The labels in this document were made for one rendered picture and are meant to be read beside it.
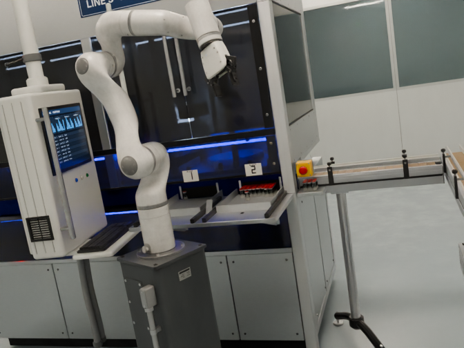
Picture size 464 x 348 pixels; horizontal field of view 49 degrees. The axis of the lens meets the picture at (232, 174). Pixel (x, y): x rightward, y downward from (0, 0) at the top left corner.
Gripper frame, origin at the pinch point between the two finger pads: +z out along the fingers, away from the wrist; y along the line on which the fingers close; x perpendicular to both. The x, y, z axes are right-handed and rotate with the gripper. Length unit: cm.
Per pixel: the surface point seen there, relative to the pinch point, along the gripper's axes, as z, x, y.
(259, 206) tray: 38, 42, -48
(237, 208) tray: 36, 37, -57
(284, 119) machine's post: 3, 68, -39
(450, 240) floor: 107, 260, -88
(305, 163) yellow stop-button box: 26, 72, -40
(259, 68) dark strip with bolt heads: -23, 62, -38
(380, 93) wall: -61, 485, -227
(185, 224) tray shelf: 35, 14, -68
